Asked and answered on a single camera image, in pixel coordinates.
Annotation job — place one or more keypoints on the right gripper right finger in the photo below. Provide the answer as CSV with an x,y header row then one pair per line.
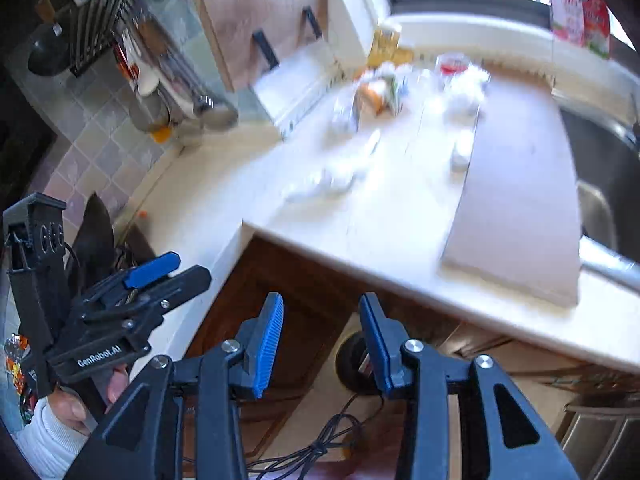
x,y
502,435

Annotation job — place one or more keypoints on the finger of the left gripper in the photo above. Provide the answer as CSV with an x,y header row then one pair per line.
x,y
150,269
144,309

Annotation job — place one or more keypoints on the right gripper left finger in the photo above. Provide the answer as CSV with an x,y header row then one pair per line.
x,y
141,437

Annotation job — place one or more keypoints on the white sleeve left forearm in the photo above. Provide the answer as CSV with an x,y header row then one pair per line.
x,y
47,445

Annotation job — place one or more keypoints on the black round trash bin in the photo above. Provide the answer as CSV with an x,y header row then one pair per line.
x,y
353,367

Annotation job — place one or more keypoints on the person's left hand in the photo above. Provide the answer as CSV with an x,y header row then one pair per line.
x,y
70,410

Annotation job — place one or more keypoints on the wooden base cabinet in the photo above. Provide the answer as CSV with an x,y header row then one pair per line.
x,y
307,425

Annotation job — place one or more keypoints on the brown cardboard sheet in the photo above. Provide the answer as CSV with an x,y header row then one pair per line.
x,y
518,220

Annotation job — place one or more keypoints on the metal utensil rack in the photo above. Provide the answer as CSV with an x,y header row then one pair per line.
x,y
167,89

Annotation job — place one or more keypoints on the wooden cutting board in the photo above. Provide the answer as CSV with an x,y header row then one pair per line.
x,y
250,37

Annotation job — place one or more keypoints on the steel sink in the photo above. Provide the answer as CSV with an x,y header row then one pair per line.
x,y
606,159

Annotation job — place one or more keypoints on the yellow honeycomb box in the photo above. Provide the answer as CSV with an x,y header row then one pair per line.
x,y
386,48

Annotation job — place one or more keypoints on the pink snack bag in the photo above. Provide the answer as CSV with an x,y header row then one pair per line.
x,y
584,23

